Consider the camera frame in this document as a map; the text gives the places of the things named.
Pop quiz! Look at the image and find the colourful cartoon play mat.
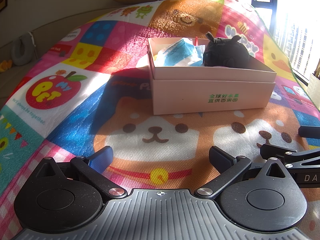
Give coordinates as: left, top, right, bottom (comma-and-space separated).
1, 0, 319, 239

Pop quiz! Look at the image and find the pink cardboard box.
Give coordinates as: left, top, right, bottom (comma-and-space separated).
148, 37, 277, 115

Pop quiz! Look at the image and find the black plush toy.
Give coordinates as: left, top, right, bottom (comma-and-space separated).
203, 32, 250, 69

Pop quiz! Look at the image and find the blue white tissue pack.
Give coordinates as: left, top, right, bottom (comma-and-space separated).
154, 37, 206, 67

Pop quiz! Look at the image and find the orange plush toy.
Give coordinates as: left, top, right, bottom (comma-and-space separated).
0, 60, 12, 73

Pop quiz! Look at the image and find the grey neck pillow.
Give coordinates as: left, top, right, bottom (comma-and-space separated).
11, 32, 35, 66

